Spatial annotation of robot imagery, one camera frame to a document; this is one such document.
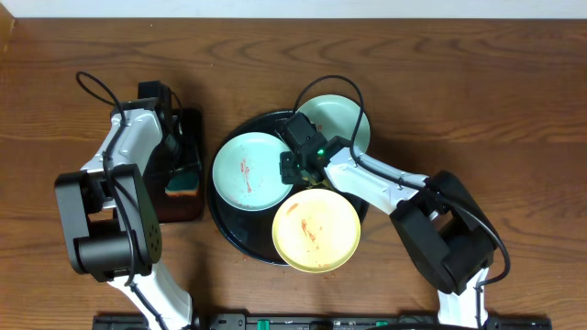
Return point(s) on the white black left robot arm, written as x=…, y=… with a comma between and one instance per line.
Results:
x=110, y=226

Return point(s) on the light blue plate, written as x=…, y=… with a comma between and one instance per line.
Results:
x=246, y=172

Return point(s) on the pale green plate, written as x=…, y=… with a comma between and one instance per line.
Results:
x=333, y=115

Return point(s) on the yellow plate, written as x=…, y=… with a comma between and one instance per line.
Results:
x=316, y=230

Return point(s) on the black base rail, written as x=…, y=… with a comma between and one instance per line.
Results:
x=235, y=321

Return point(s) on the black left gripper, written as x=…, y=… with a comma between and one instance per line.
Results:
x=153, y=170

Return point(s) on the round black tray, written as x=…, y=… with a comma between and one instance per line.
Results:
x=250, y=232

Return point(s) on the dark rectangular tray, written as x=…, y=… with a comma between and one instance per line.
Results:
x=175, y=209

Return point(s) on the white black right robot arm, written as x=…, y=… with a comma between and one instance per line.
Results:
x=445, y=233

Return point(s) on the green yellow sponge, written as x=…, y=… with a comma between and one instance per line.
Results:
x=183, y=184

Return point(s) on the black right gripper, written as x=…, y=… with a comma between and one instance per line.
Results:
x=288, y=176

